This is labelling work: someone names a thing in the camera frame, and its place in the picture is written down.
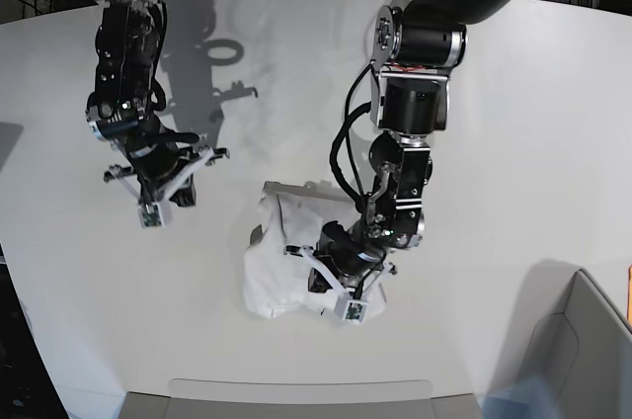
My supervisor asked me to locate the grey tray at bottom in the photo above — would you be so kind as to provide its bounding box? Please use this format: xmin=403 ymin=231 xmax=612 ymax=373
xmin=118 ymin=378 xmax=483 ymax=418

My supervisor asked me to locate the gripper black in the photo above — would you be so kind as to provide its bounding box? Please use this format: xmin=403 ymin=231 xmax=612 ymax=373
xmin=308 ymin=220 xmax=386 ymax=293
xmin=130 ymin=144 xmax=197 ymax=208

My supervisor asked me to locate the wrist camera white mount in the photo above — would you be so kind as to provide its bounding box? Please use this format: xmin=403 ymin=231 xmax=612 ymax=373
xmin=103 ymin=143 xmax=230 ymax=229
xmin=284 ymin=245 xmax=398 ymax=325

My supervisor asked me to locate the white T-shirt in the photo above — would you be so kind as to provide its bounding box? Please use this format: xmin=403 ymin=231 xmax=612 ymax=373
xmin=243 ymin=181 xmax=386 ymax=324

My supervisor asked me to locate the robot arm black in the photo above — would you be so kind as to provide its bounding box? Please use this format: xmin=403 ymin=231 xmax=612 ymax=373
xmin=85 ymin=0 xmax=199 ymax=208
xmin=307 ymin=0 xmax=510 ymax=298

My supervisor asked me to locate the grey box at right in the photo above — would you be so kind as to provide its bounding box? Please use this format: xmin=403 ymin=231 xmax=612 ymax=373
xmin=521 ymin=270 xmax=631 ymax=418

